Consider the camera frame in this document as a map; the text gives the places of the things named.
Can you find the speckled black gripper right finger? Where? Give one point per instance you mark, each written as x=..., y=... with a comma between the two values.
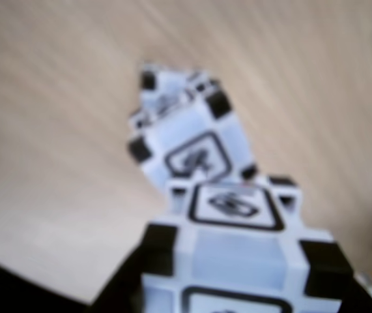
x=338, y=293

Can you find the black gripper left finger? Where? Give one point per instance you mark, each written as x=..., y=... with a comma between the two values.
x=127, y=287

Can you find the white cube N-shaped symbol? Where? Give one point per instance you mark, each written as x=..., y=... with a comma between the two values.
x=237, y=261

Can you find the white cube crossed-lines symbol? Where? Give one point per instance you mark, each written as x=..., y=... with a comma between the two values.
x=189, y=130

